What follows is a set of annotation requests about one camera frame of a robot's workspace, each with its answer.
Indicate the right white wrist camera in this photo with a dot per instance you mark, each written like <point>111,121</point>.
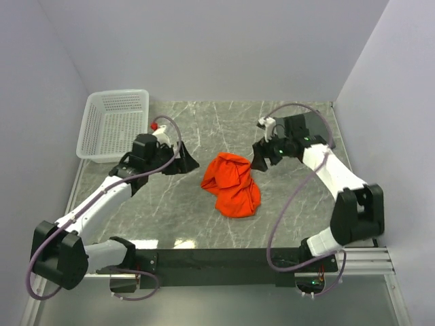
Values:
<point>267,124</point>

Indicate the folded dark grey t shirt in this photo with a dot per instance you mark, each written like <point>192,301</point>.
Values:
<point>301,125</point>

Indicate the white perforated plastic basket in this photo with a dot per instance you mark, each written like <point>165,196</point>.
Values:
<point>111,121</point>

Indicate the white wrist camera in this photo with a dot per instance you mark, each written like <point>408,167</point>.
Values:
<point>267,124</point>
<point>160,132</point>

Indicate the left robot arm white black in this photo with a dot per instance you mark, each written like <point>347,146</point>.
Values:
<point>59,251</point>

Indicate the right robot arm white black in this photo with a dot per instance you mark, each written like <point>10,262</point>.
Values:
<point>358,212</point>

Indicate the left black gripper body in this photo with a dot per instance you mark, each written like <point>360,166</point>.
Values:
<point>164,155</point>

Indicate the black base crossbar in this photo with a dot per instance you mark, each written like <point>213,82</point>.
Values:
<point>209,267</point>

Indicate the aluminium rail frame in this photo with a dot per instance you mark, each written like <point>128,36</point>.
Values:
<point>346,261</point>

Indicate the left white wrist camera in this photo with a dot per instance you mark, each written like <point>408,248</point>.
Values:
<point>160,132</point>

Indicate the orange t shirt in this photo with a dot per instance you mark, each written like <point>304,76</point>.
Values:
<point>228,178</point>

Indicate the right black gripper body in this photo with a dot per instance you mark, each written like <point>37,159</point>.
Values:
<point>275,149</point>

